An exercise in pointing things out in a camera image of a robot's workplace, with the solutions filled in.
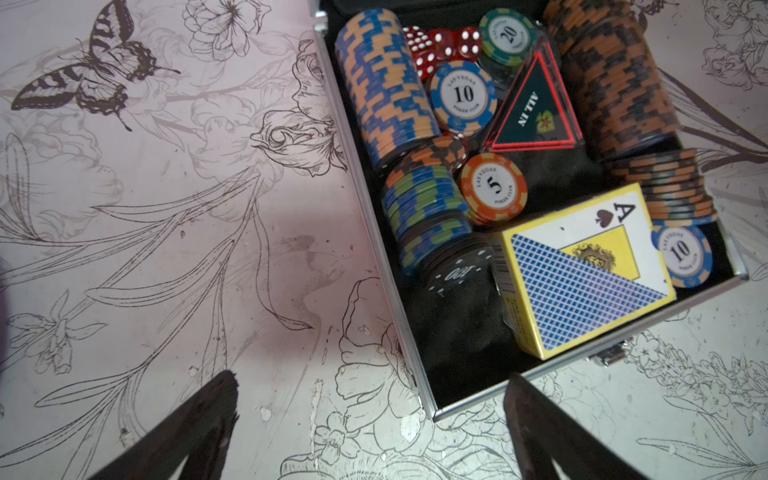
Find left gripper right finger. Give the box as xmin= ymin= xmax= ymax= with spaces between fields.
xmin=503 ymin=373 xmax=645 ymax=479

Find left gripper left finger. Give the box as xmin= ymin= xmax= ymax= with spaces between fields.
xmin=93 ymin=370 xmax=238 ymax=479

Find aluminium poker case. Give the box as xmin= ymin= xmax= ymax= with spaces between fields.
xmin=309 ymin=1 xmax=750 ymax=423

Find orange 5 poker chip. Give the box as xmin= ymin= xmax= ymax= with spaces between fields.
xmin=459 ymin=152 xmax=528 ymax=227

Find blue 10 poker chip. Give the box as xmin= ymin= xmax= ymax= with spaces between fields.
xmin=428 ymin=60 xmax=499 ymax=137

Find green 20 poker chip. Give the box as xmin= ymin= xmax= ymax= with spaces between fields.
xmin=479 ymin=8 xmax=537 ymax=67

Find yellow blue card deck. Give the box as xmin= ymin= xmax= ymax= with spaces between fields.
xmin=489 ymin=184 xmax=676 ymax=360

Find black 100 chip stack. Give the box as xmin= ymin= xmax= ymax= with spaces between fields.
xmin=419 ymin=233 xmax=493 ymax=295

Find blue 10 chip by deck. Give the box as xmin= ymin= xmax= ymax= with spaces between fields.
xmin=651 ymin=225 xmax=713 ymax=289

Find green blue chip stack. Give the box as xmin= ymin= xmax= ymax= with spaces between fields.
xmin=381 ymin=136 xmax=472 ymax=275

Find short black orange chip stack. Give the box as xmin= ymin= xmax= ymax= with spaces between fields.
xmin=606 ymin=148 xmax=718 ymax=227

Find blue orange chip stack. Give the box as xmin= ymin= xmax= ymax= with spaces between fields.
xmin=334 ymin=8 xmax=441 ymax=171

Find red dice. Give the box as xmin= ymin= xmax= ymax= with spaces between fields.
xmin=403 ymin=26 xmax=483 ymax=83

